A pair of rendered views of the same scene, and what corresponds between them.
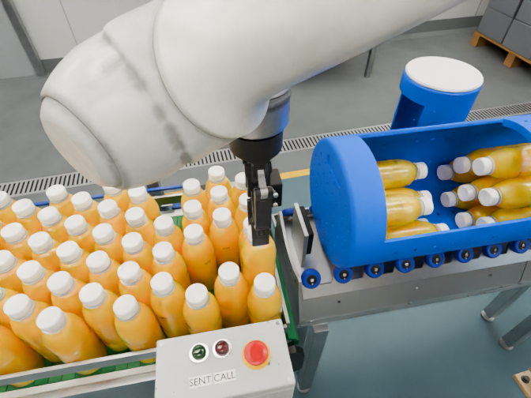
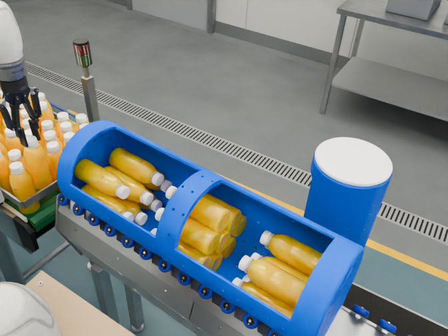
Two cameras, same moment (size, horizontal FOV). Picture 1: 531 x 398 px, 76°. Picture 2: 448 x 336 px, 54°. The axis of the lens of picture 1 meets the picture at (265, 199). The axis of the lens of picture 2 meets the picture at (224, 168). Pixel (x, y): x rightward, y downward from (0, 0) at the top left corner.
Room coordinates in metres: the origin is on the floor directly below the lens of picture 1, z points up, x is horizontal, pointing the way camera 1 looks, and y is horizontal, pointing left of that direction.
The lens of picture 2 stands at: (0.01, -1.22, 2.01)
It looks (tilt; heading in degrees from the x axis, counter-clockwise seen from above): 40 degrees down; 44
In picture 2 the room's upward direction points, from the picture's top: 3 degrees clockwise
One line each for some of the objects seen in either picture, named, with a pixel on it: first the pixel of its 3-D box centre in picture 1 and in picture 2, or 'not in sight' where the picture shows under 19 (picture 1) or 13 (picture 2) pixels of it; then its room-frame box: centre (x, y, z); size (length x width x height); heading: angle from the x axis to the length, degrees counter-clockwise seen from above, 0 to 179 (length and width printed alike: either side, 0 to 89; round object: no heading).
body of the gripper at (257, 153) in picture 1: (256, 151); (15, 89); (0.39, 0.01, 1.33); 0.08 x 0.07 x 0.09; 11
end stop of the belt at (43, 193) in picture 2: (269, 246); (72, 174); (0.49, -0.01, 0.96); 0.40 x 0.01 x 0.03; 10
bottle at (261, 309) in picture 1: (265, 308); (23, 189); (0.32, 0.00, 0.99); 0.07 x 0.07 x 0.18
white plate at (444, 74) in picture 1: (443, 73); (353, 160); (1.25, -0.68, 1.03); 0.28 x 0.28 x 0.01
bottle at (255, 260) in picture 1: (258, 261); (37, 164); (0.39, 0.01, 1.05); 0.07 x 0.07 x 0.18
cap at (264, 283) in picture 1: (264, 283); (16, 167); (0.32, 0.00, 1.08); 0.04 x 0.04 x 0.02
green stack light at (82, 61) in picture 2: not in sight; (83, 58); (0.79, 0.36, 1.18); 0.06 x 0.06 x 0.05
